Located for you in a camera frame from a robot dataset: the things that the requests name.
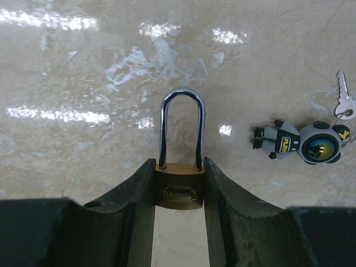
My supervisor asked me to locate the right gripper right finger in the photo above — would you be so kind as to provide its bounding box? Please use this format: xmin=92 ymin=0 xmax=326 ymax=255
xmin=204 ymin=158 xmax=355 ymax=266

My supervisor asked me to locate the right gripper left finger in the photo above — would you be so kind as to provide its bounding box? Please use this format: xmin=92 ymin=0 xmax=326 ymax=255
xmin=1 ymin=159 xmax=156 ymax=266

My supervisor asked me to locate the brass padlock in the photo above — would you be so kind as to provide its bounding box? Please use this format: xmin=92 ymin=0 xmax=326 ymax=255
xmin=155 ymin=87 xmax=206 ymax=210

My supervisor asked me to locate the astronaut keychain with keys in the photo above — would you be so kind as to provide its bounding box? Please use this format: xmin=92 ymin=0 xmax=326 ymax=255
xmin=253 ymin=71 xmax=355 ymax=165

